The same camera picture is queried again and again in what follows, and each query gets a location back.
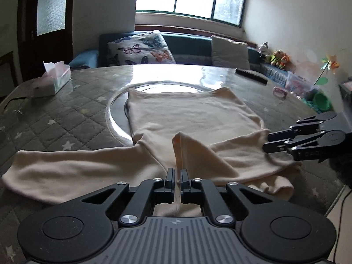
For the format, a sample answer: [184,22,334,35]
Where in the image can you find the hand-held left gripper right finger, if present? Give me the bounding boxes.
[180,168,286,224]

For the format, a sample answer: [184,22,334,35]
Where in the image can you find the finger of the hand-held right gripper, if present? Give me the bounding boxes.
[262,131,328,154]
[268,113,327,143]

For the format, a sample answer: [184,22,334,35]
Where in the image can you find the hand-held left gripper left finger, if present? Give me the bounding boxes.
[62,168,176,224]

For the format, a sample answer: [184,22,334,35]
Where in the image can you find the cream sweatshirt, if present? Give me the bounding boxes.
[1,86,301,218]

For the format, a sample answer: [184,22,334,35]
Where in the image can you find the green plastic bucket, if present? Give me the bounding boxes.
[312,92,332,113]

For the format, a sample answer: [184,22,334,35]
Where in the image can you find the pink scrunchie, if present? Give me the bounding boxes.
[273,86,289,99]

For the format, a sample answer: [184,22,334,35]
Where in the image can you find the dark box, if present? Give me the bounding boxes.
[339,82,352,108]

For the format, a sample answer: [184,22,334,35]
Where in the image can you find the clear plastic toy bag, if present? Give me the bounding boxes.
[284,71,314,99]

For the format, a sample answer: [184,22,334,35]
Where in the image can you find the blue sofa blanket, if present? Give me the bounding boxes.
[260,62,289,84]

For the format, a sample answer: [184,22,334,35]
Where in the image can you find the black remote control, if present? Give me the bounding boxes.
[235,68,268,86]

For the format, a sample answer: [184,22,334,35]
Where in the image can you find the colourful pinwheel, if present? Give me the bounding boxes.
[313,54,341,88]

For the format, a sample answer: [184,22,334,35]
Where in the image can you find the orange dressed plush toy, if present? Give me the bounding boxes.
[280,53,292,69]

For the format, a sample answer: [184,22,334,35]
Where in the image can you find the green dressed plush toy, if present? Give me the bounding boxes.
[271,50,284,66]

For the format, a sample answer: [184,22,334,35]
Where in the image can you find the glass turntable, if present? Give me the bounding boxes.
[106,80,220,147]

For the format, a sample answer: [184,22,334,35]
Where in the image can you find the beige pillow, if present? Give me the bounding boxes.
[211,35,251,70]

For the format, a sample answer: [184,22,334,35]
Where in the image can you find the blue sofa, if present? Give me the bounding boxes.
[68,31,311,94]

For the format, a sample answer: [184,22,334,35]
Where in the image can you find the butterfly print pillow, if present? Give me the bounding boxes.
[107,30,176,68]

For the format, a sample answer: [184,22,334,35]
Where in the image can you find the tissue box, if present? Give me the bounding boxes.
[31,60,71,97]

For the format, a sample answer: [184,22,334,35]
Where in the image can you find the eyeglasses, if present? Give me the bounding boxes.
[3,95,33,116]

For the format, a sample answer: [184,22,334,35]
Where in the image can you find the dark wooden door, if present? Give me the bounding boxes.
[17,0,76,84]

